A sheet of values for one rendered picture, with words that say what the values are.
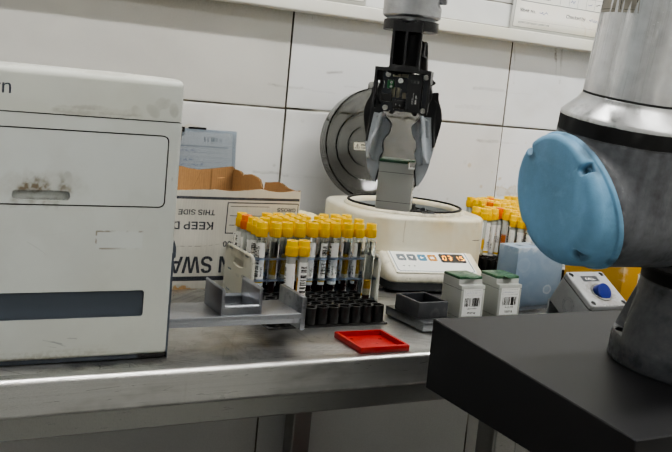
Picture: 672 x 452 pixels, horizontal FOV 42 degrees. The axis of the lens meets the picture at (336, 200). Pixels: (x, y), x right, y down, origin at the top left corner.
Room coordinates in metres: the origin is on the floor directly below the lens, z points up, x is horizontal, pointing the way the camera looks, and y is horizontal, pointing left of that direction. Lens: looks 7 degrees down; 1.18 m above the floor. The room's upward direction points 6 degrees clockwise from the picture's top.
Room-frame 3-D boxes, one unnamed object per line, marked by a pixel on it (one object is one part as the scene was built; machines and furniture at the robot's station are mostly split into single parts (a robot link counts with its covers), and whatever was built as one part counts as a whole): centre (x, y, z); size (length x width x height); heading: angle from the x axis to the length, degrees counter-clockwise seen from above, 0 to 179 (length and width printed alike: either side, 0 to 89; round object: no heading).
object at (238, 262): (1.27, 0.04, 0.91); 0.20 x 0.10 x 0.07; 118
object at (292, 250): (1.16, 0.01, 0.93); 0.17 x 0.09 x 0.11; 119
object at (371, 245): (1.20, -0.05, 0.93); 0.01 x 0.01 x 0.10
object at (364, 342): (1.06, -0.06, 0.88); 0.07 x 0.07 x 0.01; 28
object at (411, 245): (1.51, -0.12, 0.94); 0.30 x 0.24 x 0.12; 19
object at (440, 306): (1.19, -0.13, 0.89); 0.09 x 0.05 x 0.04; 31
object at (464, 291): (1.22, -0.19, 0.91); 0.05 x 0.04 x 0.07; 28
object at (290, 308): (1.00, 0.13, 0.92); 0.21 x 0.07 x 0.05; 118
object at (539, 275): (1.33, -0.30, 0.92); 0.10 x 0.07 x 0.10; 125
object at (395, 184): (1.18, -0.08, 1.06); 0.05 x 0.04 x 0.06; 82
